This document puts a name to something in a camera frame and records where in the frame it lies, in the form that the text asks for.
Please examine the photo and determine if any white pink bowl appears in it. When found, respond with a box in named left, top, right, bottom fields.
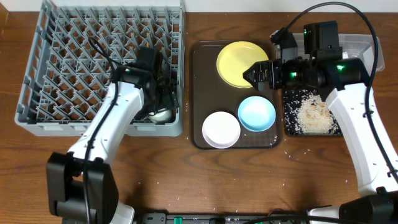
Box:
left=201, top=111, right=241, bottom=149

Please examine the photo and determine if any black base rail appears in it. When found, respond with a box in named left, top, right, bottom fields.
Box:
left=132, top=212, right=293, bottom=224

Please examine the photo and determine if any clear plastic waste bin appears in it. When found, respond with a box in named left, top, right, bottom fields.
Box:
left=274, top=33, right=385, bottom=74

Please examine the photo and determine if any dark brown serving tray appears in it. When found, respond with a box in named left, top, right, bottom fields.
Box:
left=189, top=40, right=282, bottom=149

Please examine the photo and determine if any grey plastic dish rack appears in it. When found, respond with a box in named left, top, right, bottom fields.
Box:
left=14, top=1, right=185, bottom=137

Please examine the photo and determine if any black waste tray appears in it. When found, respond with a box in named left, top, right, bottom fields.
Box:
left=282, top=88, right=343, bottom=138

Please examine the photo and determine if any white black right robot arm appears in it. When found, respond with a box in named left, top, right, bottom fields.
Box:
left=243, top=58, right=397, bottom=223

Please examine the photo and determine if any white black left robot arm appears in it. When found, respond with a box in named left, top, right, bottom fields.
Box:
left=46, top=65, right=178, bottom=223

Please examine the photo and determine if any pale green cup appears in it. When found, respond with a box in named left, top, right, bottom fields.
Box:
left=148, top=110, right=173, bottom=124

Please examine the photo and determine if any yellow round plate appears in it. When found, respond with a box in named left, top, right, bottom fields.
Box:
left=216, top=41, right=269, bottom=88

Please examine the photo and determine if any light blue bowl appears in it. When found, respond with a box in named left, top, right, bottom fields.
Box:
left=238, top=96, right=276, bottom=132

